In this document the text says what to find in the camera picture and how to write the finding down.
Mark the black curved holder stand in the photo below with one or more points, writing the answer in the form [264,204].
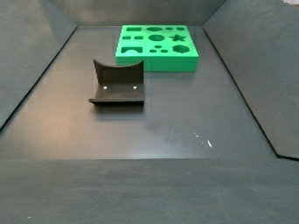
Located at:
[120,83]

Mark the green shape sorter box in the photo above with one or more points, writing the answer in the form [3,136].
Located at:
[163,46]

